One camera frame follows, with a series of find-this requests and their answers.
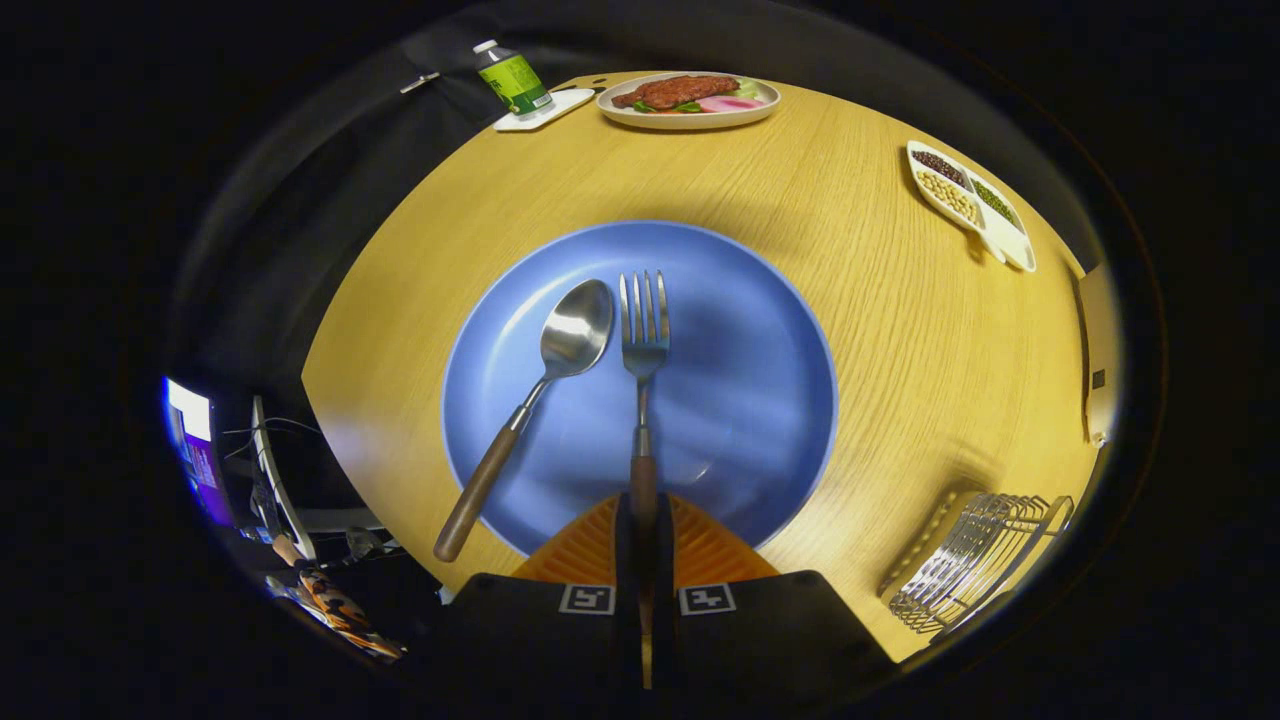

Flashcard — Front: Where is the brown steak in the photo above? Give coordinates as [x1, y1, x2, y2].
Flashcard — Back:
[612, 75, 741, 111]

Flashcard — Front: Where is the white laptop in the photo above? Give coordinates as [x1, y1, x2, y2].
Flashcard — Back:
[248, 395, 319, 561]

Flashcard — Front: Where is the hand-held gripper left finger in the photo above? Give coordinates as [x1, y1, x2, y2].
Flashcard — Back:
[440, 493, 641, 691]

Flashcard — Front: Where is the wooden handled metal spoon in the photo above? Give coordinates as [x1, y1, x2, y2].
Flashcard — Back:
[433, 279, 615, 563]

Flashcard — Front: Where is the computer monitor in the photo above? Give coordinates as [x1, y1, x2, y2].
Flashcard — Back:
[163, 377, 236, 528]

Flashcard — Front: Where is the wooden handled metal fork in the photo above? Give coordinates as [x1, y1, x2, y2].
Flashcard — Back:
[619, 270, 671, 691]

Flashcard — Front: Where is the green label water bottle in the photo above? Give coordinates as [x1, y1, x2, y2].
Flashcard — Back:
[473, 39, 554, 118]

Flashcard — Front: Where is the white toaster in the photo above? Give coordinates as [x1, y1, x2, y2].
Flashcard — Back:
[1075, 262, 1119, 446]

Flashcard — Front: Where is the blue round plate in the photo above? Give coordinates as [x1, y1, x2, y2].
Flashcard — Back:
[441, 221, 839, 557]

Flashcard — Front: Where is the cream round food plate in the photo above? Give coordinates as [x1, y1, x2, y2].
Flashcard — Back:
[597, 72, 782, 131]

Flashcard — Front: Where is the metal wire cutlery rack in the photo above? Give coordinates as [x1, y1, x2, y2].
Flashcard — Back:
[888, 492, 1076, 636]

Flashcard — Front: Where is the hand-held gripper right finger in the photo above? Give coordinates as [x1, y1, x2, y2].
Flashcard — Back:
[650, 493, 896, 691]

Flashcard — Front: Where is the white divided bean dish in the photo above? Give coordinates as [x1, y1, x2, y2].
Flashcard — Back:
[906, 140, 1038, 273]

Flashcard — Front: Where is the white square coaster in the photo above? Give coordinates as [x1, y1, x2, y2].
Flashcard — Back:
[493, 88, 596, 133]

